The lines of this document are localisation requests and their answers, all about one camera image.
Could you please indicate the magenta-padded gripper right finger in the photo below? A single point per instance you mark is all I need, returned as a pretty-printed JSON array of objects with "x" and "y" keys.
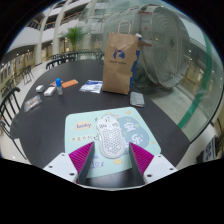
[{"x": 156, "y": 166}]

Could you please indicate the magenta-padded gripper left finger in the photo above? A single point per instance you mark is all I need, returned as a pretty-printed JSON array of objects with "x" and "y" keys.
[{"x": 65, "y": 165}]

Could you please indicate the white perforated computer mouse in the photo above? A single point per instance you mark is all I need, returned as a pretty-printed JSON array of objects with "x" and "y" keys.
[{"x": 111, "y": 138}]

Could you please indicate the light green cartoon mouse pad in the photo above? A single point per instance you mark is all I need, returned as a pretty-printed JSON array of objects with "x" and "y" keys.
[{"x": 80, "y": 140}]

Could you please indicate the clear packet of cookies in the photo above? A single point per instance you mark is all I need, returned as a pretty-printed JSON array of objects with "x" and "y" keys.
[{"x": 32, "y": 103}]

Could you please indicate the white rectangular box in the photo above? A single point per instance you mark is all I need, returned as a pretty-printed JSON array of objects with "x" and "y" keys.
[{"x": 49, "y": 91}]

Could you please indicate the small blue-capped bottle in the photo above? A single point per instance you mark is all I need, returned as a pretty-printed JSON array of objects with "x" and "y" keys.
[{"x": 59, "y": 87}]

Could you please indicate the small white box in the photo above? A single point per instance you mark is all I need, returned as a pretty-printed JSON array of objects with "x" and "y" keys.
[{"x": 39, "y": 88}]

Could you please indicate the orange cloth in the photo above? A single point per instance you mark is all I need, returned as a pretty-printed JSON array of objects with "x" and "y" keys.
[{"x": 70, "y": 83}]

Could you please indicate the clear plastic packet, blue print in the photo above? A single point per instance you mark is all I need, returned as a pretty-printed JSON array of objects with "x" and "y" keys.
[{"x": 91, "y": 86}]

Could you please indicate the black spindle-back chair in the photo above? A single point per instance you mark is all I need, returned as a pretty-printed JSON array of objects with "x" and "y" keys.
[{"x": 13, "y": 91}]

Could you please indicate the group of distant chairs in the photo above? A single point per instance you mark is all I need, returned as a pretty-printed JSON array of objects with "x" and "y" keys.
[{"x": 26, "y": 73}]

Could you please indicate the brown paper bag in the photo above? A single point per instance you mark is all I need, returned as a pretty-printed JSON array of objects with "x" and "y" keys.
[{"x": 120, "y": 70}]

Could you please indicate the black chair at table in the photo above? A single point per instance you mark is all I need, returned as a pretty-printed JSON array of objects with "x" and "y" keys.
[
  {"x": 53, "y": 62},
  {"x": 70, "y": 56}
]

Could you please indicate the large grey ribbed cylinder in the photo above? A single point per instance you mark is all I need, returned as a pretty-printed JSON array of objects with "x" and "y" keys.
[{"x": 170, "y": 46}]

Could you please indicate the green potted palm plant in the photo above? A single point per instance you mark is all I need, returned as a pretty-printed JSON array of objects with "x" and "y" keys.
[{"x": 74, "y": 35}]

